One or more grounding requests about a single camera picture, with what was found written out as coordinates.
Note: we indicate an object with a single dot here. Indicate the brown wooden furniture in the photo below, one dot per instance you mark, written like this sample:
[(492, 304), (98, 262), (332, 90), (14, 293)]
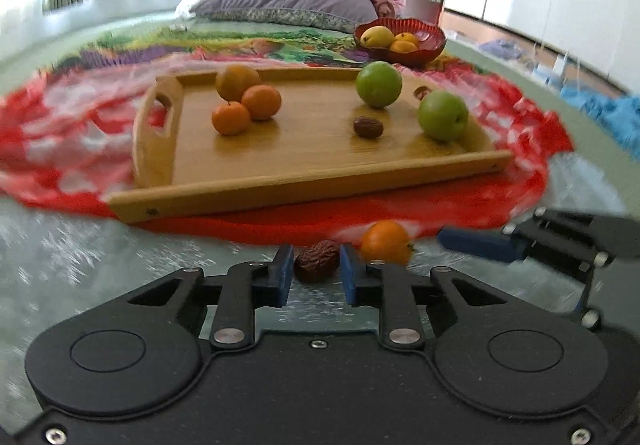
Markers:
[(425, 10)]

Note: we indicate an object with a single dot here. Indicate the red date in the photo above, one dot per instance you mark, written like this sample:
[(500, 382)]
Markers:
[(316, 261), (368, 127)]

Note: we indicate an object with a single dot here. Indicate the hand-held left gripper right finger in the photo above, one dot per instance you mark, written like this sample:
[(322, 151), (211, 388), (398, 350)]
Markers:
[(351, 275)]

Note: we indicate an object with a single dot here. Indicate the red glass bowl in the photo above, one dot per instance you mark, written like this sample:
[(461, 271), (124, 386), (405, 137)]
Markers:
[(430, 47)]

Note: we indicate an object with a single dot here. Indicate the small tangerine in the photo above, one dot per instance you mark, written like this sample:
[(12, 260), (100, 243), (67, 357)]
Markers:
[(385, 245)]

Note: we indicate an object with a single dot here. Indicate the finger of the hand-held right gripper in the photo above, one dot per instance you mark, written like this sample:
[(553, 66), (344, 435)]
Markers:
[(480, 244)]

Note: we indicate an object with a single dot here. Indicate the small orange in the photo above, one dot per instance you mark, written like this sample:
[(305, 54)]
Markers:
[(410, 37), (403, 47)]

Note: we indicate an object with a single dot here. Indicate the yellow mango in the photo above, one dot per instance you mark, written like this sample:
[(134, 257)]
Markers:
[(376, 36)]

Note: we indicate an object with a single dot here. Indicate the white cloth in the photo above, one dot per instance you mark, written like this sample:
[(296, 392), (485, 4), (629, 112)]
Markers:
[(190, 5)]

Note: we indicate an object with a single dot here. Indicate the large dull orange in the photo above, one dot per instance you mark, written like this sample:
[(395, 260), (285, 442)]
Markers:
[(235, 80)]

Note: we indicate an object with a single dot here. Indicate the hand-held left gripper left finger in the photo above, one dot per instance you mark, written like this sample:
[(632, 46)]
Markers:
[(283, 275)]

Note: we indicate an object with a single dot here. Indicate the snowflake tulle cloth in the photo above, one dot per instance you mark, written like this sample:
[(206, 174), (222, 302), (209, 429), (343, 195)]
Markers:
[(75, 255)]

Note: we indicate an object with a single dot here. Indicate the lavender blue cloth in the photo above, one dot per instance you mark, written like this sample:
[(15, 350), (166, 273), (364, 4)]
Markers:
[(502, 49)]

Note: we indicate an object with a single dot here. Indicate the green apple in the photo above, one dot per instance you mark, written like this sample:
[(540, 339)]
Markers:
[(443, 116), (378, 84)]

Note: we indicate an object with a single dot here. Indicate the turquoise cloth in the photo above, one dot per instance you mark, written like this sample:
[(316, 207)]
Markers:
[(610, 112)]

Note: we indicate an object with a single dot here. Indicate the red and white scarf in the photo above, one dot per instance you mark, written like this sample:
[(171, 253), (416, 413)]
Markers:
[(60, 135)]

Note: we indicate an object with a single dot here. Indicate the colourful printed cloth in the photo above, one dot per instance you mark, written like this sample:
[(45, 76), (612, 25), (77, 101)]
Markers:
[(250, 45)]

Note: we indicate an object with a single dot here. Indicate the wooden tray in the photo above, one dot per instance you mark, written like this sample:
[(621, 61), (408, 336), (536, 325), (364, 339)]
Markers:
[(300, 150)]

